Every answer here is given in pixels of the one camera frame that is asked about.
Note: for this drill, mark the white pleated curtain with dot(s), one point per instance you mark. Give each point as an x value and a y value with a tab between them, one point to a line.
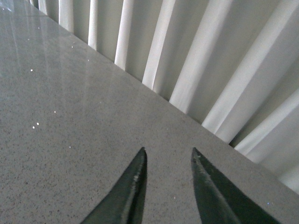
231	65

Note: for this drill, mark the left gripper dark left finger view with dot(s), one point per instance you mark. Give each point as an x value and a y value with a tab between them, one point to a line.
124	203

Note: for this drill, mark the left gripper dark right finger view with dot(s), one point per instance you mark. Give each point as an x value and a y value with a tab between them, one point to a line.
218	200

